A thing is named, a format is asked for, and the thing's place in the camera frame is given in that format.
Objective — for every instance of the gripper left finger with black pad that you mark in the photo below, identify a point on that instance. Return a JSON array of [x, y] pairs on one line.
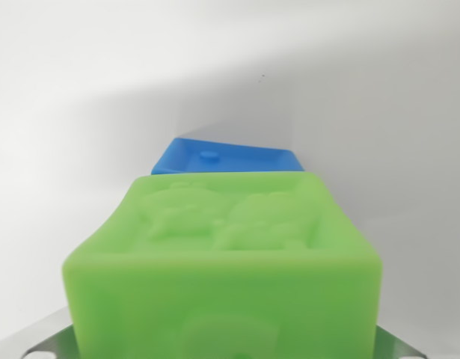
[[39, 340]]

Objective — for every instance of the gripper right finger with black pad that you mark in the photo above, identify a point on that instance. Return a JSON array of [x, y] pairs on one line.
[[409, 342]]

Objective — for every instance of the green cube with embossed figures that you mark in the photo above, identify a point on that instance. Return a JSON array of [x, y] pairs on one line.
[[222, 291]]

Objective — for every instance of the blue cube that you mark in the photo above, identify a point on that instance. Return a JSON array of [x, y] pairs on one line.
[[244, 159]]

